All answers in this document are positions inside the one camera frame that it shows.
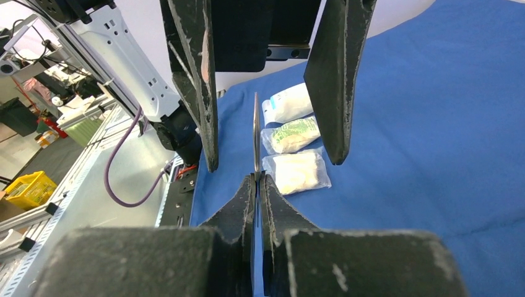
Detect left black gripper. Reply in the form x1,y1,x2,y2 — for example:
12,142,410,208
160,0,376,173

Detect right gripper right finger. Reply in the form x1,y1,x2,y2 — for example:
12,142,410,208
259,174,469,296

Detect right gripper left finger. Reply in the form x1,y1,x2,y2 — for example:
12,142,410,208
33,174,256,296

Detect white blue labelled packet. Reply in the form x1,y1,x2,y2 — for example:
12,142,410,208
262,83,313,126

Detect beige gauze packet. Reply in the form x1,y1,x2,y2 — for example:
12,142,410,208
262,147,332,196

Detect green packet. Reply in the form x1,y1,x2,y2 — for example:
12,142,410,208
261,116,321,155

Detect steel tweezers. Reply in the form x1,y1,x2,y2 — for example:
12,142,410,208
253,92,261,183

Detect blue surgical drape cloth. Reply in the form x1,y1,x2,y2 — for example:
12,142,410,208
189,0,525,297

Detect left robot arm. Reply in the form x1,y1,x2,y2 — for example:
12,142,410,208
37,1,376,171

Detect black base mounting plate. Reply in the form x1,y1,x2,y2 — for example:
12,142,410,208
155,165,198,227

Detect yellow plastic crate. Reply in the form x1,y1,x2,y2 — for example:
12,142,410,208
5,171,57,210

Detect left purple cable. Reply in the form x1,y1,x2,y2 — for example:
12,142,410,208
103,106,177,209

